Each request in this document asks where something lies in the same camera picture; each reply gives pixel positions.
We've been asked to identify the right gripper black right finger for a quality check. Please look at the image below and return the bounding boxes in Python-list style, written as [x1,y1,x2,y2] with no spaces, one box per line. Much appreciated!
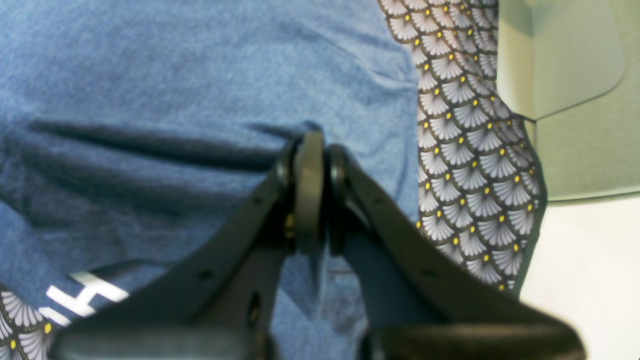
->
[330,145,586,360]

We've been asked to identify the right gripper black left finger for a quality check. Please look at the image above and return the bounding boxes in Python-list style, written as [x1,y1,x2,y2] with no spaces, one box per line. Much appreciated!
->
[50,131,325,360]

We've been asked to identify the blue T-shirt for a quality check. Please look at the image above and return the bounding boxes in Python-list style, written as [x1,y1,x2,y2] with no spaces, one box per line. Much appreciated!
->
[1,0,419,360]

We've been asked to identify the fan-patterned tablecloth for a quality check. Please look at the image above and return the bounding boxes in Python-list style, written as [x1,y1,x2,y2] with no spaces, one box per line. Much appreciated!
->
[0,0,548,360]

